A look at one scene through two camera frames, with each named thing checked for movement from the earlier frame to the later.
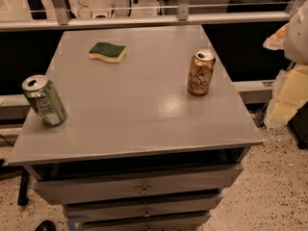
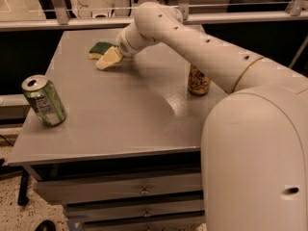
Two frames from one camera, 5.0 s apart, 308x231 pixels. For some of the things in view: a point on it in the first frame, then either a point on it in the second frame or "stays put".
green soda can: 45,100 stays put
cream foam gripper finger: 289,93 → 110,58
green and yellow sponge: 108,52 stays put
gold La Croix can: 200,72 stays put
